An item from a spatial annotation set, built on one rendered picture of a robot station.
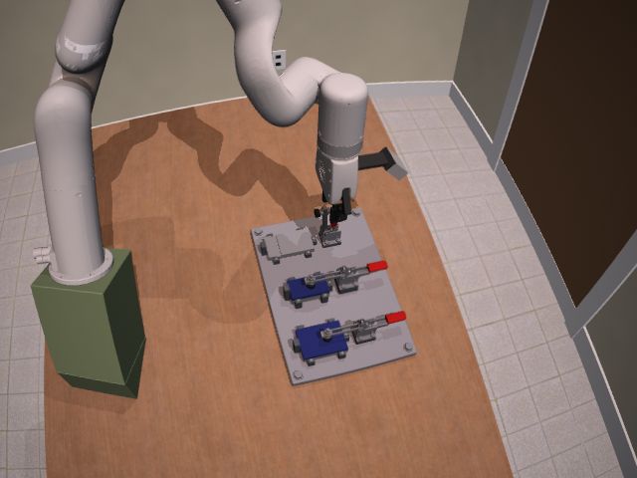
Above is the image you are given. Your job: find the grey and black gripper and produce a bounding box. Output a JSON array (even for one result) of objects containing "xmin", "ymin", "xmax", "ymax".
[{"xmin": 316, "ymin": 147, "xmax": 361, "ymax": 223}]

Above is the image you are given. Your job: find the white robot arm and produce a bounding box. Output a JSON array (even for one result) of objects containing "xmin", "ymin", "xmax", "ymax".
[{"xmin": 33, "ymin": 0, "xmax": 408, "ymax": 286}]

